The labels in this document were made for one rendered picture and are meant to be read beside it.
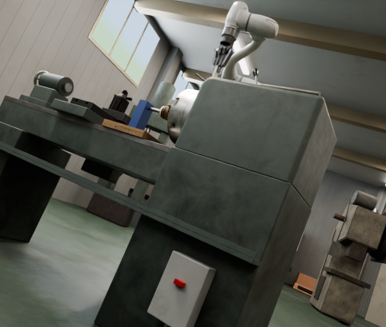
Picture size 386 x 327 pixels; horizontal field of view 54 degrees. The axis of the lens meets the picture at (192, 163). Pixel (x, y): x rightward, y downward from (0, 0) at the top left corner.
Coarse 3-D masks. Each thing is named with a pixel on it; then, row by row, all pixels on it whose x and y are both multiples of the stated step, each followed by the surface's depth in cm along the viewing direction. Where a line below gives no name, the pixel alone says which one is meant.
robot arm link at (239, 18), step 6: (234, 6) 208; (240, 6) 207; (246, 6) 209; (228, 12) 210; (234, 12) 207; (240, 12) 206; (246, 12) 207; (228, 18) 208; (234, 18) 207; (240, 18) 206; (246, 18) 206; (228, 24) 208; (234, 24) 207; (240, 24) 207; (246, 24) 206; (240, 30) 211; (246, 30) 209
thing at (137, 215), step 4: (128, 192) 834; (128, 196) 826; (148, 196) 821; (144, 200) 818; (136, 212) 814; (136, 216) 815; (140, 216) 821; (132, 220) 813; (136, 220) 817; (132, 224) 814; (136, 224) 820
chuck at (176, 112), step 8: (184, 96) 196; (192, 96) 194; (176, 104) 194; (184, 104) 192; (176, 112) 193; (168, 120) 196; (176, 120) 193; (168, 128) 198; (176, 128) 194; (176, 136) 197
